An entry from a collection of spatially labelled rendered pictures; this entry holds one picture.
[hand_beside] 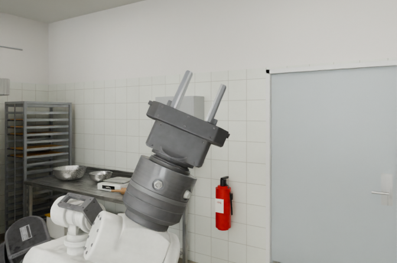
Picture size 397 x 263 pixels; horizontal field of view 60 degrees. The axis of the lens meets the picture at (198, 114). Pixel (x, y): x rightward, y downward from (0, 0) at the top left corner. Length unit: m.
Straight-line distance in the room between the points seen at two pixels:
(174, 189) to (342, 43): 2.77
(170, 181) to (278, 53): 2.87
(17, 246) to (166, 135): 0.59
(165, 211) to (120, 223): 0.06
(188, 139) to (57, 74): 4.96
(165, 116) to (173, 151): 0.05
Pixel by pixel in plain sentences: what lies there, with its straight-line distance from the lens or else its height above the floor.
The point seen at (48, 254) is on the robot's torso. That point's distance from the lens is 0.86.
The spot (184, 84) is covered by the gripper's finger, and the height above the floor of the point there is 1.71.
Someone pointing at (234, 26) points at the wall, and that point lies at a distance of 3.52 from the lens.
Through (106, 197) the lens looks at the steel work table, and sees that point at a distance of 3.47.
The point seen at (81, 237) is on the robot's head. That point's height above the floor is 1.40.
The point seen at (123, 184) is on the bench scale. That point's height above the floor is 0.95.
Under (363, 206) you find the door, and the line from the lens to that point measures 3.18.
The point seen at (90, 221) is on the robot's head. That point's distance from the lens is 0.77.
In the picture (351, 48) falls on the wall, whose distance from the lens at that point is 3.12.
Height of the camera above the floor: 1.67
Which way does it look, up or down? level
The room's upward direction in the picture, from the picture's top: straight up
